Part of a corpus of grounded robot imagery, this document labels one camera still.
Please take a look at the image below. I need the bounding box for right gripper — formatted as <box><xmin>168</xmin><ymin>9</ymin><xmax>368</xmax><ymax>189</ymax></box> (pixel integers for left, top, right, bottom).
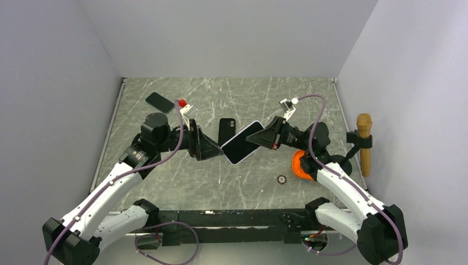
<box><xmin>246</xmin><ymin>115</ymin><xmax>312</xmax><ymax>152</ymax></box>

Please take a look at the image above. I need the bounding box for orange curved toy track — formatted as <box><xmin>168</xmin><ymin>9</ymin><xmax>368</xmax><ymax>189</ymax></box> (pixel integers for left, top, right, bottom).
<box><xmin>291</xmin><ymin>150</ymin><xmax>313</xmax><ymax>182</ymax></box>

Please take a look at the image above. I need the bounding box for small round brown coin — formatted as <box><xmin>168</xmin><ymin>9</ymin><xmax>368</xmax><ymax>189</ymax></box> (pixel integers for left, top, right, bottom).
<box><xmin>277</xmin><ymin>175</ymin><xmax>287</xmax><ymax>184</ymax></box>

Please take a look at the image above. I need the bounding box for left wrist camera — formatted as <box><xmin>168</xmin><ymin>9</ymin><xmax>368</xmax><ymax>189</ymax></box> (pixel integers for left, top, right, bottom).
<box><xmin>178</xmin><ymin>99</ymin><xmax>199</xmax><ymax>128</ymax></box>

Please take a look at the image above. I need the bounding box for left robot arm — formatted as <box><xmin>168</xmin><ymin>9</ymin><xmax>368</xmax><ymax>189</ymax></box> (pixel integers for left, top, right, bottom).
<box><xmin>42</xmin><ymin>113</ymin><xmax>224</xmax><ymax>264</ymax></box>

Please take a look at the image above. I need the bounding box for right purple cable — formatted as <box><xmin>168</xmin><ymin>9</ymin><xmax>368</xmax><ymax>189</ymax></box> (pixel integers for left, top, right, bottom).
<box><xmin>296</xmin><ymin>94</ymin><xmax>405</xmax><ymax>265</ymax></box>

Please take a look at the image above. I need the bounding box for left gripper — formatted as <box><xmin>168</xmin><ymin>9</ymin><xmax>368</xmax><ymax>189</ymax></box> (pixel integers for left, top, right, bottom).
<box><xmin>156</xmin><ymin>119</ymin><xmax>224</xmax><ymax>161</ymax></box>

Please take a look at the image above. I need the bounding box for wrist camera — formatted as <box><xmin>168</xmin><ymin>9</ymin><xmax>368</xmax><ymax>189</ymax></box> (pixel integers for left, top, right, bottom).
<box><xmin>178</xmin><ymin>99</ymin><xmax>199</xmax><ymax>128</ymax></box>
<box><xmin>279</xmin><ymin>97</ymin><xmax>299</xmax><ymax>121</ymax></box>

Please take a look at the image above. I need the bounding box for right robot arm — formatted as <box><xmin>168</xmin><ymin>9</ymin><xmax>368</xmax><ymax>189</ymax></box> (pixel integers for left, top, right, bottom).
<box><xmin>246</xmin><ymin>116</ymin><xmax>408</xmax><ymax>264</ymax></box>

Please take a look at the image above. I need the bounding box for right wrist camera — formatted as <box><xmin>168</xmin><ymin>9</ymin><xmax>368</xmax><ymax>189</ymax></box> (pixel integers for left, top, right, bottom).
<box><xmin>279</xmin><ymin>97</ymin><xmax>299</xmax><ymax>121</ymax></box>

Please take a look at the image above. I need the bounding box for black smartphone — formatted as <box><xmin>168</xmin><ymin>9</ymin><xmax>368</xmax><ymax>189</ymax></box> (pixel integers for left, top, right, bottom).
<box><xmin>145</xmin><ymin>92</ymin><xmax>174</xmax><ymax>114</ymax></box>

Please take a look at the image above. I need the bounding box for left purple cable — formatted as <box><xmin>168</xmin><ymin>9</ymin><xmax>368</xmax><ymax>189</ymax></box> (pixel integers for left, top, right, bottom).
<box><xmin>44</xmin><ymin>100</ymin><xmax>184</xmax><ymax>265</ymax></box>

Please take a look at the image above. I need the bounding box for purple cable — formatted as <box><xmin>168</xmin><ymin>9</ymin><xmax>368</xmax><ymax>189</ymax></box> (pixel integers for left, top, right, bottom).
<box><xmin>44</xmin><ymin>100</ymin><xmax>184</xmax><ymax>265</ymax></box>
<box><xmin>296</xmin><ymin>94</ymin><xmax>405</xmax><ymax>265</ymax></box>

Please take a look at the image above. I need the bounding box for brown microphone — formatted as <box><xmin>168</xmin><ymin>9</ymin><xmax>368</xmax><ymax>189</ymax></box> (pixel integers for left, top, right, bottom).
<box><xmin>356</xmin><ymin>113</ymin><xmax>373</xmax><ymax>177</ymax></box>

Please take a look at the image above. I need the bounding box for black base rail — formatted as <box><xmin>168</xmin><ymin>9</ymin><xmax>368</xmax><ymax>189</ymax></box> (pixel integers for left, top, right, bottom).
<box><xmin>120</xmin><ymin>208</ymin><xmax>341</xmax><ymax>246</ymax></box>

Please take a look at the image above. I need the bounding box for black phone case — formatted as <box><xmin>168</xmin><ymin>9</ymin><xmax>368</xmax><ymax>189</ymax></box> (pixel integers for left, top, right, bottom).
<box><xmin>218</xmin><ymin>118</ymin><xmax>236</xmax><ymax>146</ymax></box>

